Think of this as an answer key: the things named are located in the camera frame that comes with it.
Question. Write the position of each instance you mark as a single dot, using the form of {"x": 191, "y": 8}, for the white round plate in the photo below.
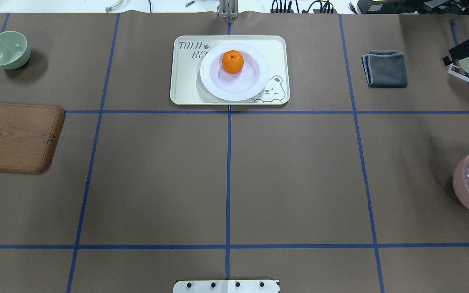
{"x": 248, "y": 82}

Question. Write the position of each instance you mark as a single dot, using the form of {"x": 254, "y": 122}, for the orange mandarin fruit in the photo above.
{"x": 232, "y": 62}

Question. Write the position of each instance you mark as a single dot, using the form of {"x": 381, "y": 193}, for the cream bear tray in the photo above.
{"x": 189, "y": 50}

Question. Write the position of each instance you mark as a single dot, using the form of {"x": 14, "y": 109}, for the folded grey cloth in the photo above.
{"x": 385, "y": 69}

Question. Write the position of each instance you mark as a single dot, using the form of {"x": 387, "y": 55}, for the light green bowl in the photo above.
{"x": 15, "y": 50}

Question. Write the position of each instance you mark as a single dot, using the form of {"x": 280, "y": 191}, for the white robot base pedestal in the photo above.
{"x": 227, "y": 286}

